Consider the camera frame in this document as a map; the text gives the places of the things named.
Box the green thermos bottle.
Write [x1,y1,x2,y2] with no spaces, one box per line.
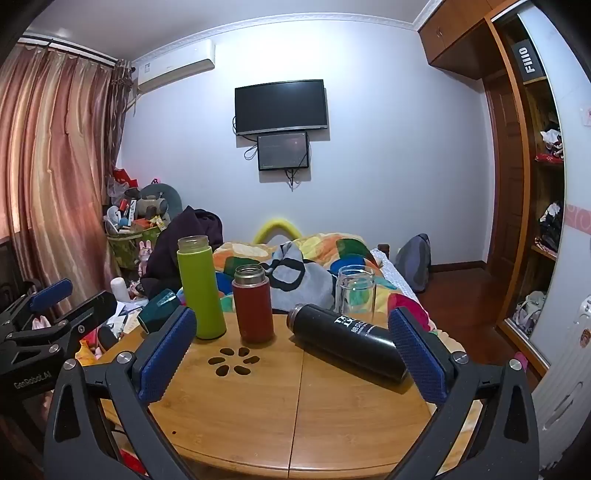
[177,235,226,340]

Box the dark teal cup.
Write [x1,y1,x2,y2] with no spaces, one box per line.
[137,289,180,334]

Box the green basket of toys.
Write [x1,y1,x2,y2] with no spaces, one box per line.
[103,217,161,270]

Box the white sliding wardrobe door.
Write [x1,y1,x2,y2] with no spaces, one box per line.
[519,1,590,470]

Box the dark purple garment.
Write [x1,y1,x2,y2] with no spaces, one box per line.
[140,206,223,299]

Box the grey plush toy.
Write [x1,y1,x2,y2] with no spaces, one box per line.
[136,183,183,219]

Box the black thermos bottle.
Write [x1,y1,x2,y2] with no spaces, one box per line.
[287,304,407,383]

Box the pink curtain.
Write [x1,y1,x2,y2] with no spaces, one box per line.
[1,44,116,314]

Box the red thermos bottle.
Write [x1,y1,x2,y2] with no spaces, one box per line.
[232,264,274,344]

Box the grey backpack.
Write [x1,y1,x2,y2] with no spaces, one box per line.
[394,233,432,293]

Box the clear glass jar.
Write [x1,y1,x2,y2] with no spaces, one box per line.
[335,265,377,323]

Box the yellow curved headboard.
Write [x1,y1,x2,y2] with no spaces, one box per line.
[252,218,301,244]

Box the grey black patterned cloth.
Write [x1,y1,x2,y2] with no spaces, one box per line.
[262,242,335,313]

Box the colourful quilt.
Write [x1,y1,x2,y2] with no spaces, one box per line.
[213,233,437,331]

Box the white air conditioner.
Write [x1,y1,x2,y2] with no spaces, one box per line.
[135,39,215,94]

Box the black Fiio box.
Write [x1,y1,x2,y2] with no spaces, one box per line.
[511,39,546,84]

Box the wooden wardrobe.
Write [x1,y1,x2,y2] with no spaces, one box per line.
[418,0,565,378]

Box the small black wall monitor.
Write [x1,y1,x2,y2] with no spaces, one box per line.
[257,131,310,171]

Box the black wall television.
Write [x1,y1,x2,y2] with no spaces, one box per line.
[235,79,329,136]

